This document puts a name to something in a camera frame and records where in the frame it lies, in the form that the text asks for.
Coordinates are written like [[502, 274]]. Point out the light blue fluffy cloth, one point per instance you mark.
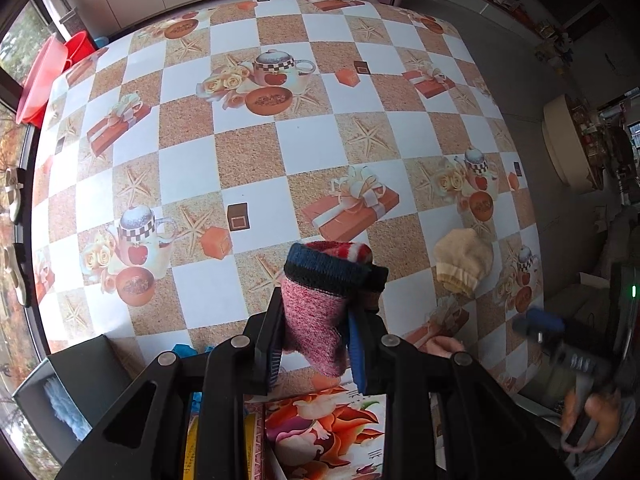
[[65, 405]]

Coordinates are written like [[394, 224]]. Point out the beige rolled sock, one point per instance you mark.
[[462, 255]]

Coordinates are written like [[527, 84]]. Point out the person's right hand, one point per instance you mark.
[[605, 410]]

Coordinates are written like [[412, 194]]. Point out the blue mesh cloth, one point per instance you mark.
[[182, 349]]

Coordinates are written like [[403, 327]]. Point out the black storage box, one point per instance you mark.
[[95, 360]]

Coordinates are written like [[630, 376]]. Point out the pink knitted sock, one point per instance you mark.
[[310, 310]]

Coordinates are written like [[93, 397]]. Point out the blue plastic tub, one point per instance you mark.
[[102, 41]]

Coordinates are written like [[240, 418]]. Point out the white flower print box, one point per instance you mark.
[[320, 425]]

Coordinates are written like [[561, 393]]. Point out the red plastic bucket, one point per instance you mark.
[[80, 47]]

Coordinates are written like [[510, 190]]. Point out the pink soft cloth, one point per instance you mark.
[[440, 347]]

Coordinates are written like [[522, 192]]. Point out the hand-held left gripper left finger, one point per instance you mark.
[[265, 355]]

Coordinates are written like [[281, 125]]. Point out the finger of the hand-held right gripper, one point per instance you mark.
[[542, 320]]

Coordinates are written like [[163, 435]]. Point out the pink plastic basin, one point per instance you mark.
[[40, 85]]

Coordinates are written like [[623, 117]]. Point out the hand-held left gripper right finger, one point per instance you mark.
[[357, 360]]

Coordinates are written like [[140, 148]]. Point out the checked printed tablecloth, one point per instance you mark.
[[300, 135]]

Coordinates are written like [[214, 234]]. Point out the red patterned tissue box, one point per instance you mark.
[[256, 440]]

